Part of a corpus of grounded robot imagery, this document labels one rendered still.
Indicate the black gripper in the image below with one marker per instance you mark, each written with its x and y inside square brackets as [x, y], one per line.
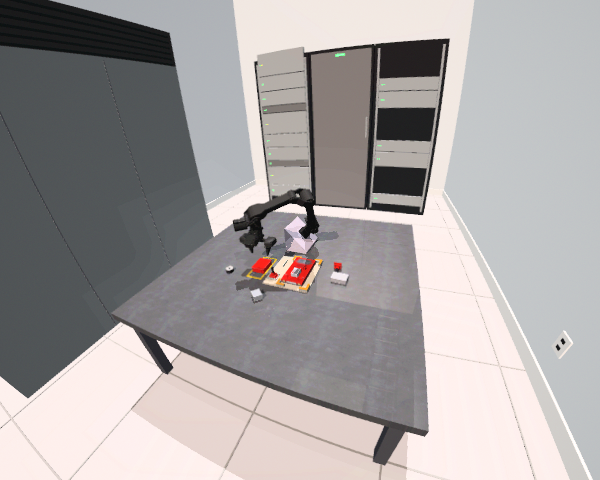
[269, 242]

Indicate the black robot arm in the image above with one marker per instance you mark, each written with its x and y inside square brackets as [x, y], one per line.
[256, 212]

